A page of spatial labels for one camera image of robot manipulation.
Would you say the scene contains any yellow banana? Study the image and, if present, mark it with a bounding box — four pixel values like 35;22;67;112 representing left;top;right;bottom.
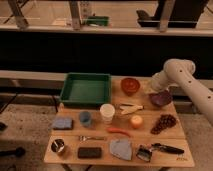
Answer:
120;104;144;115

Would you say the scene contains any dark brown block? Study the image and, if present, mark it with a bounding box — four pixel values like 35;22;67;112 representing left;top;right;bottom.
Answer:
78;147;102;159

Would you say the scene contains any purple bowl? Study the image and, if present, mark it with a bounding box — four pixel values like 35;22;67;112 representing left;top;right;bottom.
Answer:
149;90;172;107

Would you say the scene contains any blue plastic cup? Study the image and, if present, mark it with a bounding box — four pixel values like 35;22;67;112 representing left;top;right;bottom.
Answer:
79;111;92;127

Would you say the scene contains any green object in background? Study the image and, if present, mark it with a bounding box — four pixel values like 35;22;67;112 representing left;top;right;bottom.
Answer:
86;16;109;26

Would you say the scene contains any black background machine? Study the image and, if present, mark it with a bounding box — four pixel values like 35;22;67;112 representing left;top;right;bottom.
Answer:
136;0;209;28

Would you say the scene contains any metal fork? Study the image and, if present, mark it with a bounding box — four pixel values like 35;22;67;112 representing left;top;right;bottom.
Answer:
78;135;106;141

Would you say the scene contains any black handled tool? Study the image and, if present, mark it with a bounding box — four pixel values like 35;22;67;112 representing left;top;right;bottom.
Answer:
151;143;185;154

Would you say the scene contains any red bowl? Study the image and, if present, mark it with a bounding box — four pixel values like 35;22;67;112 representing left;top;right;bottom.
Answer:
121;77;140;96

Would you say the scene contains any blue sponge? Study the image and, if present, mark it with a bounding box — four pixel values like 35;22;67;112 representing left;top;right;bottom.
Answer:
52;118;73;130

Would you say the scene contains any green plastic tray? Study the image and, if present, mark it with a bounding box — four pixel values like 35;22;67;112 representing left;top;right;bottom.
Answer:
60;73;111;107

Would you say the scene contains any orange carrot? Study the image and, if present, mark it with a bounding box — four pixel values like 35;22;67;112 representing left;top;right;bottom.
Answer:
106;127;131;137

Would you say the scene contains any dark grape bunch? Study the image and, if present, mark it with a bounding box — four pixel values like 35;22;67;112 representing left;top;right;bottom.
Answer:
151;114;177;135

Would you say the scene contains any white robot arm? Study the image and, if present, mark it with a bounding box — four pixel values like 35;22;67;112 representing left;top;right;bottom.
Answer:
145;59;213;126

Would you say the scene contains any blue folded cloth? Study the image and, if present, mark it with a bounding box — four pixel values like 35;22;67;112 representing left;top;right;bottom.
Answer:
109;139;132;161

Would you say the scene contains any orange fruit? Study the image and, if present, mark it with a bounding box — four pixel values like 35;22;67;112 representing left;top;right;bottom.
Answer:
130;115;143;129

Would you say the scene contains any white plastic cup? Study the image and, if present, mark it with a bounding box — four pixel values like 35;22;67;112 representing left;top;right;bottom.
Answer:
100;104;115;124

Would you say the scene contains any metal cup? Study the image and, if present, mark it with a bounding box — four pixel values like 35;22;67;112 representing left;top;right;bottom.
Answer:
51;139;65;155

